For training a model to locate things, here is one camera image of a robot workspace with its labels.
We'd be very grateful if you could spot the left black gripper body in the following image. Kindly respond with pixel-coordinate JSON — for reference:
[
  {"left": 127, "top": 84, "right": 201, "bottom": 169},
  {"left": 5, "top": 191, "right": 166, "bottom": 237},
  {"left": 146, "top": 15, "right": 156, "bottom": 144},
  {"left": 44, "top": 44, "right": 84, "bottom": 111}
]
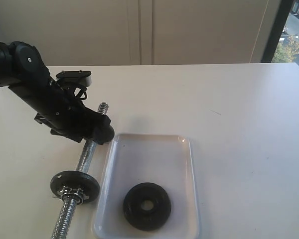
[{"left": 34, "top": 82, "right": 95, "bottom": 142}]

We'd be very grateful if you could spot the black weight plate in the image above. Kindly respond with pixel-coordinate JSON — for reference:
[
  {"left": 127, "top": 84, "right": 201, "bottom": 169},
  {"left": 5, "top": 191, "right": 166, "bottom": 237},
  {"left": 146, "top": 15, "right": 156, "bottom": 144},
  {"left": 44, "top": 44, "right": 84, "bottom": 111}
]
[
  {"left": 99, "top": 124, "right": 115, "bottom": 145},
  {"left": 50, "top": 170, "right": 100, "bottom": 203},
  {"left": 123, "top": 182, "right": 171, "bottom": 231}
]

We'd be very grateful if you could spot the chrome threaded dumbbell bar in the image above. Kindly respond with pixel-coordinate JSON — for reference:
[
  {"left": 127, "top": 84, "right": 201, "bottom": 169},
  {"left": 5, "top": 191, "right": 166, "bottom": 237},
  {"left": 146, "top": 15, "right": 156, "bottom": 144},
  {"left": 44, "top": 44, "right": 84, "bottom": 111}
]
[{"left": 50, "top": 101, "right": 110, "bottom": 239}]

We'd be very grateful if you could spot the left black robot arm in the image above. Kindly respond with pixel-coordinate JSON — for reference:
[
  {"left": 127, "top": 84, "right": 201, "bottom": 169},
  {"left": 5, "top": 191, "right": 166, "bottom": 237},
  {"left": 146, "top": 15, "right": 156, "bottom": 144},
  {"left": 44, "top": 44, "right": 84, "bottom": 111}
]
[{"left": 0, "top": 41, "right": 115, "bottom": 144}]

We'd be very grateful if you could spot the white plastic tray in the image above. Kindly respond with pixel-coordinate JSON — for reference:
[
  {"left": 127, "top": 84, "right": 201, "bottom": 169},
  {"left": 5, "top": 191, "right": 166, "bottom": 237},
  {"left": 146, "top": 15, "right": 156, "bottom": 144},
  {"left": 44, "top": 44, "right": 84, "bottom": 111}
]
[{"left": 92, "top": 133, "right": 200, "bottom": 239}]

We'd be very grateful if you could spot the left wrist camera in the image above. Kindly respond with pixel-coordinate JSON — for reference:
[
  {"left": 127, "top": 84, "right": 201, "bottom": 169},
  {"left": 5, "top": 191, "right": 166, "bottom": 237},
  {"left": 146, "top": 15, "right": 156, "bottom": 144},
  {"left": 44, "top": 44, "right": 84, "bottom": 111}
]
[{"left": 56, "top": 70, "right": 92, "bottom": 87}]

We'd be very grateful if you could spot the black window frame post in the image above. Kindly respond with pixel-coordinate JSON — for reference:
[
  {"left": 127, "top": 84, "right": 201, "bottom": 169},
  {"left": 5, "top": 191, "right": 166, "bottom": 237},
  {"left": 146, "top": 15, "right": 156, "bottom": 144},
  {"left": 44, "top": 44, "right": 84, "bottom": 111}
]
[{"left": 261, "top": 0, "right": 294, "bottom": 63}]

